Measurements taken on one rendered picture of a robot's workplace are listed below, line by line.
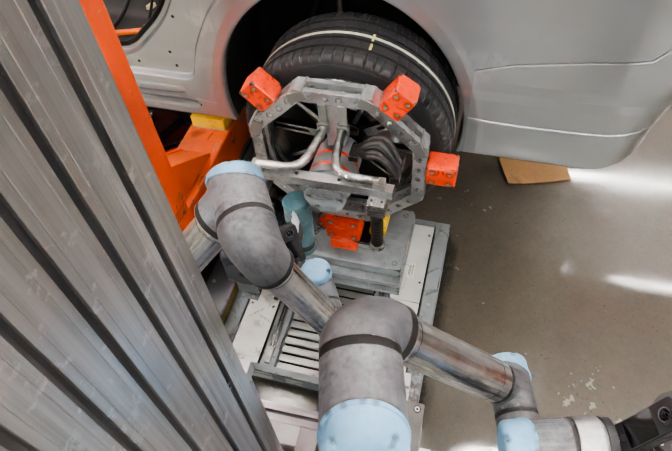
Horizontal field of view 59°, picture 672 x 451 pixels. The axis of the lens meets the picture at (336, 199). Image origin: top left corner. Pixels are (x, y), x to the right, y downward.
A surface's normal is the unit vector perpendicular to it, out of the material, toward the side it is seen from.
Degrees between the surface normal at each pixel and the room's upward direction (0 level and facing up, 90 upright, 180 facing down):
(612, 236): 0
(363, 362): 5
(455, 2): 90
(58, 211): 90
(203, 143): 0
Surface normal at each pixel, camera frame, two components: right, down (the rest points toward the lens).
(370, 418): 0.07, -0.60
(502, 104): -0.26, 0.76
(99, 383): 0.97, 0.15
